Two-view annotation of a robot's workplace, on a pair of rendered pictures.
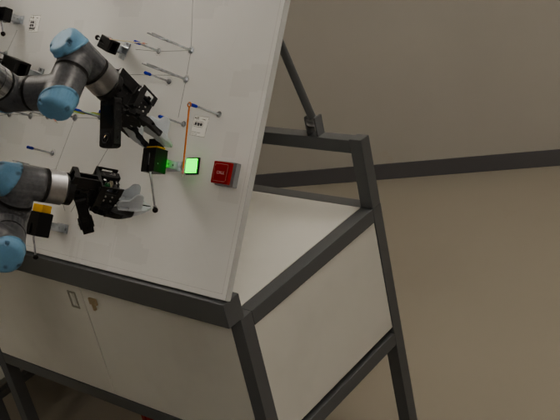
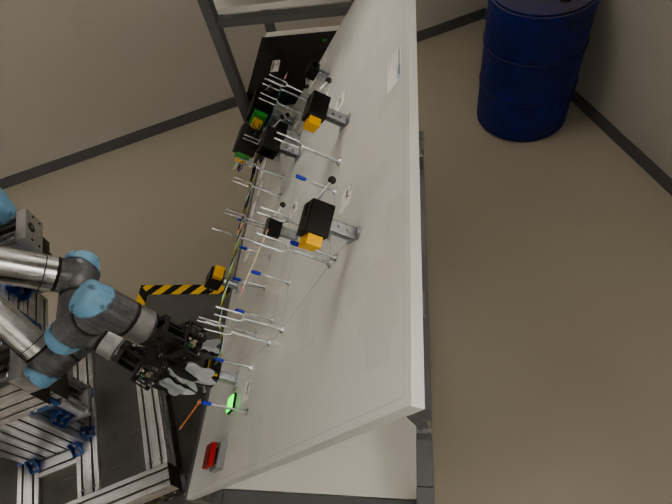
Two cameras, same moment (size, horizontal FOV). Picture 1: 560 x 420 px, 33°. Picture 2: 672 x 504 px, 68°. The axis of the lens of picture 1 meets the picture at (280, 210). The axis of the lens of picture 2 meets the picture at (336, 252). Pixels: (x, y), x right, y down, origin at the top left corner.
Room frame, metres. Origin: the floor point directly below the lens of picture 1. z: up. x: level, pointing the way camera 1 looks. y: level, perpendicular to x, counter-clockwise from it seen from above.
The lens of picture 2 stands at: (2.16, -0.38, 2.23)
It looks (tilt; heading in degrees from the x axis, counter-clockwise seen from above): 54 degrees down; 63
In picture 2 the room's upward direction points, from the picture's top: 15 degrees counter-clockwise
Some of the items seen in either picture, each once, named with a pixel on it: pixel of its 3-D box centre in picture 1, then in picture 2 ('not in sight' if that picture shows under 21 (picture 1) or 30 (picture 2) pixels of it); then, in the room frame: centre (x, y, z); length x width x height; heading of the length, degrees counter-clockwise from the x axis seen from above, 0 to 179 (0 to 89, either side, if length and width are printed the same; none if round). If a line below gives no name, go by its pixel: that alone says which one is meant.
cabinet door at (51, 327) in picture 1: (37, 316); not in sight; (2.45, 0.77, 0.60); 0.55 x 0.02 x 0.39; 47
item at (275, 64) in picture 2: not in sight; (297, 68); (2.95, 1.11, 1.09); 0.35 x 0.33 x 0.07; 47
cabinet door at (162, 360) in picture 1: (167, 358); not in sight; (2.07, 0.37, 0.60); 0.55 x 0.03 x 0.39; 47
